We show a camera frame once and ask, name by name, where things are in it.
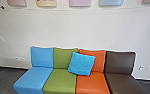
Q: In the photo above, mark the turquoise cushion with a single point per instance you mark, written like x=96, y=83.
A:
x=81, y=63

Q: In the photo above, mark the green sofa chair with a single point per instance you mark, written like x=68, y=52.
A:
x=61, y=83

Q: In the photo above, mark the orange sofa chair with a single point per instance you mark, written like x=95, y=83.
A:
x=91, y=87

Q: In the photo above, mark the brown sofa chair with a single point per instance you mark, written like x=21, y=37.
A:
x=119, y=63

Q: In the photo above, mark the blue sofa chair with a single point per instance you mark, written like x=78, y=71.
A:
x=32, y=82

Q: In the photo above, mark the purple wall poster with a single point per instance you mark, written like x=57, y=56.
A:
x=80, y=3

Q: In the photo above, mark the yellow wall poster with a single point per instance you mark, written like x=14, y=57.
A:
x=46, y=3

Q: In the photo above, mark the white wall socket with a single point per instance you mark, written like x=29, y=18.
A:
x=19, y=58
x=145, y=67

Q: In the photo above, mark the light blue wall poster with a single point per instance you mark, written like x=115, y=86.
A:
x=111, y=2

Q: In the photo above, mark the orange wall poster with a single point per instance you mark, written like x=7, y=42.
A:
x=16, y=2

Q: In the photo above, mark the small black wall fixture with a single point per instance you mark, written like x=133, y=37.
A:
x=2, y=6

